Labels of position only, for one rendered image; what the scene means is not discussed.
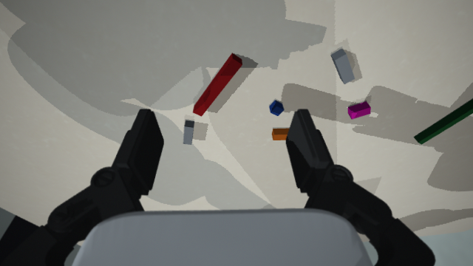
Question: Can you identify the magenta rectangular block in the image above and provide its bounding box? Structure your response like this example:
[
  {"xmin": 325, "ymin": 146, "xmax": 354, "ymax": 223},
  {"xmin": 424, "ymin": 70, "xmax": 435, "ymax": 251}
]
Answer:
[{"xmin": 348, "ymin": 101, "xmax": 371, "ymax": 119}]

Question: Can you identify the small blue cube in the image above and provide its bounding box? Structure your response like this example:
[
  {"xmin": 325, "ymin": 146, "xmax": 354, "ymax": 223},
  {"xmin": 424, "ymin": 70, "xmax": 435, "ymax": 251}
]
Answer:
[{"xmin": 269, "ymin": 100, "xmax": 284, "ymax": 116}]

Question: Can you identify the green rod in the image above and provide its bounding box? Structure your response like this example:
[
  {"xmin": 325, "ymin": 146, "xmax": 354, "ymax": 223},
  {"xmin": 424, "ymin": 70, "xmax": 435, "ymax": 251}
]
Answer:
[{"xmin": 415, "ymin": 99, "xmax": 473, "ymax": 145}]

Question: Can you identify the dark red rod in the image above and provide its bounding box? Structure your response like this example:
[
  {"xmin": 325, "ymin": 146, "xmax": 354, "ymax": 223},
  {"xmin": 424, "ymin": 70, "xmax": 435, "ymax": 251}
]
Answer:
[{"xmin": 193, "ymin": 53, "xmax": 242, "ymax": 117}]

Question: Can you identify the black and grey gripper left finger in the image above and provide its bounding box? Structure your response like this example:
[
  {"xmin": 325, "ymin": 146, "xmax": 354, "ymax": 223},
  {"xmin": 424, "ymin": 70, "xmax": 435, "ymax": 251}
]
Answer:
[{"xmin": 1, "ymin": 109, "xmax": 164, "ymax": 266}]

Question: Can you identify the orange-brown rectangular block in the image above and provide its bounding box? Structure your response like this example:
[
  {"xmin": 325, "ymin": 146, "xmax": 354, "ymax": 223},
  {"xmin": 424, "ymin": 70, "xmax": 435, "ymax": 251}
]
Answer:
[{"xmin": 272, "ymin": 129, "xmax": 289, "ymax": 140}]

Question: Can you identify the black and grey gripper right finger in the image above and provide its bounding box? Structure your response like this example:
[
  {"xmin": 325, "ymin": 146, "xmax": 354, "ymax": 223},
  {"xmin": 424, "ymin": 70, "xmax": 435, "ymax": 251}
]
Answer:
[{"xmin": 286, "ymin": 109, "xmax": 435, "ymax": 266}]

